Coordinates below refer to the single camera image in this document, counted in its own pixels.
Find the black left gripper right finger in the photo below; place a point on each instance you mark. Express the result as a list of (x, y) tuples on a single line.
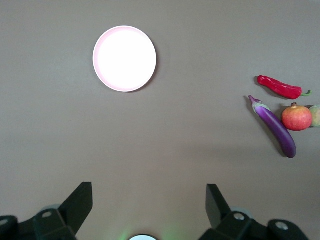
[(240, 227)]

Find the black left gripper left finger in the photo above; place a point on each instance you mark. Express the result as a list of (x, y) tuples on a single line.
[(50, 225)]

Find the purple eggplant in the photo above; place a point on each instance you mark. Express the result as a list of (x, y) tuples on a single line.
[(275, 125)]

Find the red pomegranate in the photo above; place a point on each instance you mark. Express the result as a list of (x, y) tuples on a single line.
[(296, 117)]

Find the green pink peach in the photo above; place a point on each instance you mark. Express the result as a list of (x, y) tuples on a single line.
[(316, 116)]

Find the red chili pepper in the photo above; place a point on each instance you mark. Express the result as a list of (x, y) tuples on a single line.
[(280, 87)]

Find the pink round plate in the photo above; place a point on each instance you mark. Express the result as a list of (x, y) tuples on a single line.
[(125, 58)]

